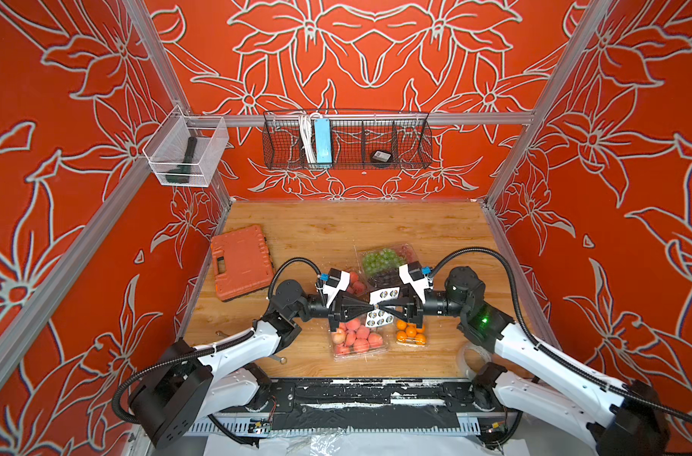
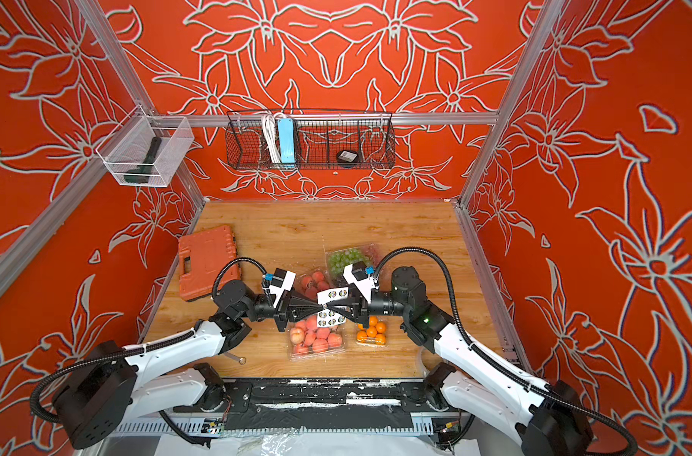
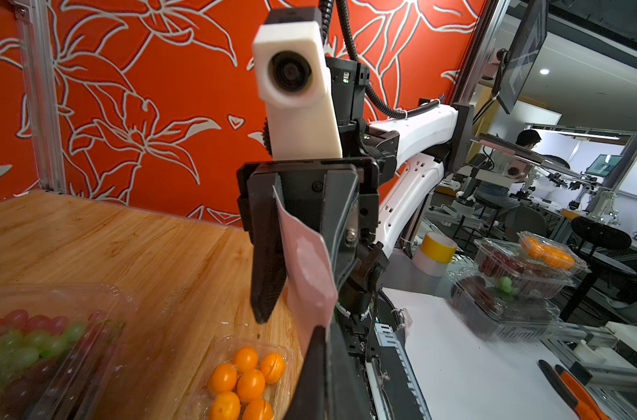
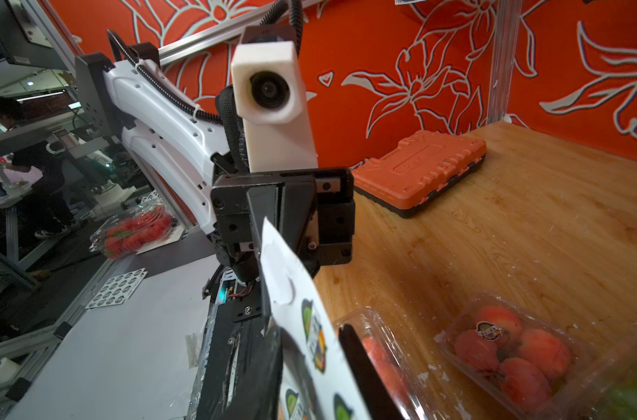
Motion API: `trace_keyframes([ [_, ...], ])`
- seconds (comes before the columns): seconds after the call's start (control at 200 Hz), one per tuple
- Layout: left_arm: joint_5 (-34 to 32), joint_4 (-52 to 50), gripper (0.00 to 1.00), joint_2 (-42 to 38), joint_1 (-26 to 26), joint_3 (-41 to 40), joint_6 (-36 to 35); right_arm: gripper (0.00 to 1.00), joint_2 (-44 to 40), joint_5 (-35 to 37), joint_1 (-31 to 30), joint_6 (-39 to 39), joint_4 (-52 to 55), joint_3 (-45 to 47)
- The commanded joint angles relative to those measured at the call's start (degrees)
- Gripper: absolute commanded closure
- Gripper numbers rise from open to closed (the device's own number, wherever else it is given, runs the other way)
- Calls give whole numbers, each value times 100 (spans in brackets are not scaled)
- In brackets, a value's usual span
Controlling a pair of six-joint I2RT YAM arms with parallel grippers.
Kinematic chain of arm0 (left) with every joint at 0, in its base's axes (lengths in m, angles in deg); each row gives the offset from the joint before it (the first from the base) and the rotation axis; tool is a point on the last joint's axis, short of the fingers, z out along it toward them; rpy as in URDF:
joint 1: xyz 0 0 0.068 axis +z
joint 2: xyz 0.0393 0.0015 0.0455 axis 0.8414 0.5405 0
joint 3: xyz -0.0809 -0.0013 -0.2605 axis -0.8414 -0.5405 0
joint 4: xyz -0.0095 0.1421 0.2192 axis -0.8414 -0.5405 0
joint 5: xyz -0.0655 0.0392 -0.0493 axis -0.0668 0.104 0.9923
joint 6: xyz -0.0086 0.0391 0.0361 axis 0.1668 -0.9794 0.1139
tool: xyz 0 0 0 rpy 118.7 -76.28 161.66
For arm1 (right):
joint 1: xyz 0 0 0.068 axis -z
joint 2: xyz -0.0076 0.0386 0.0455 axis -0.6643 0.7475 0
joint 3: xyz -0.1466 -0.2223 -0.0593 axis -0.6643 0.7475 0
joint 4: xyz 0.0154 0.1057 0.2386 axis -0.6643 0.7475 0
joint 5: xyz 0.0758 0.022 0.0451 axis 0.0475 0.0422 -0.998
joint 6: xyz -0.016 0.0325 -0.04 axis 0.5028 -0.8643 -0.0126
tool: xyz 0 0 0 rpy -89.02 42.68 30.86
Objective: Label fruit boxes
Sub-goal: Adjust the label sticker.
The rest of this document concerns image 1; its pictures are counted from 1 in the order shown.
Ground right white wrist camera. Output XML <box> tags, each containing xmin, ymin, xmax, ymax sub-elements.
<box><xmin>398</xmin><ymin>261</ymin><xmax>433</xmax><ymax>304</ymax></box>

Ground light blue box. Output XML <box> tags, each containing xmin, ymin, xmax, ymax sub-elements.
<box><xmin>314</xmin><ymin>117</ymin><xmax>333</xmax><ymax>168</ymax></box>

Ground clear box of grapes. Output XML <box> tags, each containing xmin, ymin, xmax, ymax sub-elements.
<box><xmin>357</xmin><ymin>243</ymin><xmax>418</xmax><ymax>290</ymax></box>

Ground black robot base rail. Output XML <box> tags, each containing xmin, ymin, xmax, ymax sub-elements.
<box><xmin>216</xmin><ymin>378</ymin><xmax>505</xmax><ymax>438</ymax></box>

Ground fruit sticker sheet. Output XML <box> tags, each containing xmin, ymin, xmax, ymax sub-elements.
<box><xmin>364</xmin><ymin>287</ymin><xmax>399</xmax><ymax>329</ymax></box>

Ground orange plastic tool case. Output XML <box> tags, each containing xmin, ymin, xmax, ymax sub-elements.
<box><xmin>211</xmin><ymin>224</ymin><xmax>275</xmax><ymax>302</ymax></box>

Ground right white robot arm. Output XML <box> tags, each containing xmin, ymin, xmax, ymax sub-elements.
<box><xmin>370</xmin><ymin>266</ymin><xmax>692</xmax><ymax>455</ymax></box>

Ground small black device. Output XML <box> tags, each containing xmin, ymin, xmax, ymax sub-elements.
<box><xmin>370</xmin><ymin>150</ymin><xmax>394</xmax><ymax>165</ymax></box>

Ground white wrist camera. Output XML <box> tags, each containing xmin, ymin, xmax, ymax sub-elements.
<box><xmin>398</xmin><ymin>261</ymin><xmax>433</xmax><ymax>304</ymax></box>
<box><xmin>319</xmin><ymin>269</ymin><xmax>351</xmax><ymax>309</ymax></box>

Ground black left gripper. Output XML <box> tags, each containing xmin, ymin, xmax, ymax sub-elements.
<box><xmin>290</xmin><ymin>293</ymin><xmax>373</xmax><ymax>336</ymax></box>

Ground clear box of oranges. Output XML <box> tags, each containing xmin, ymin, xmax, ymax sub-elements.
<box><xmin>395</xmin><ymin>320</ymin><xmax>428</xmax><ymax>348</ymax></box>

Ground clear box large peaches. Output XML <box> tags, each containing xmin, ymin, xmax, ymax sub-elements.
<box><xmin>330</xmin><ymin>318</ymin><xmax>387</xmax><ymax>359</ymax></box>

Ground black wire wall basket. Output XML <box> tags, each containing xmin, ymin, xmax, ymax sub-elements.
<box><xmin>262</xmin><ymin>109</ymin><xmax>433</xmax><ymax>171</ymax></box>

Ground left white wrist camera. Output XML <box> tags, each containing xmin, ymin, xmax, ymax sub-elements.
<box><xmin>319</xmin><ymin>269</ymin><xmax>351</xmax><ymax>309</ymax></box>

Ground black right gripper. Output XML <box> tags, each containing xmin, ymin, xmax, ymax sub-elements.
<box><xmin>381</xmin><ymin>281</ymin><xmax>473</xmax><ymax>330</ymax></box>

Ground clear acrylic wall bin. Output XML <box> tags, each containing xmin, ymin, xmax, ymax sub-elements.
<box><xmin>144</xmin><ymin>106</ymin><xmax>229</xmax><ymax>188</ymax></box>

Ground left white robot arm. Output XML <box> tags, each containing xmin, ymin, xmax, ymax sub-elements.
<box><xmin>111</xmin><ymin>279</ymin><xmax>376</xmax><ymax>450</ymax></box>

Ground black tool in bin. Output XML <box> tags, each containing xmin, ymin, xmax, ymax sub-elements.
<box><xmin>165</xmin><ymin>136</ymin><xmax>198</xmax><ymax>184</ymax></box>

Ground white cable bundle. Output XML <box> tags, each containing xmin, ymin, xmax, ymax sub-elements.
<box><xmin>297</xmin><ymin>113</ymin><xmax>317</xmax><ymax>166</ymax></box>

